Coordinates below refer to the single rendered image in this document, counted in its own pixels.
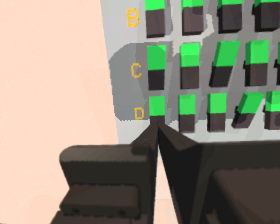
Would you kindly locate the light grey switch panel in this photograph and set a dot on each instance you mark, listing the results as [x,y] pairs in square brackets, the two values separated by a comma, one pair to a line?
[209,69]

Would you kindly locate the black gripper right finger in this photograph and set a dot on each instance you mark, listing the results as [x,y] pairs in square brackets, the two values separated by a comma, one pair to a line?
[188,165]

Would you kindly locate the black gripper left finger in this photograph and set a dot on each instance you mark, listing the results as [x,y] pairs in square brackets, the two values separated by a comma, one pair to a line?
[134,163]

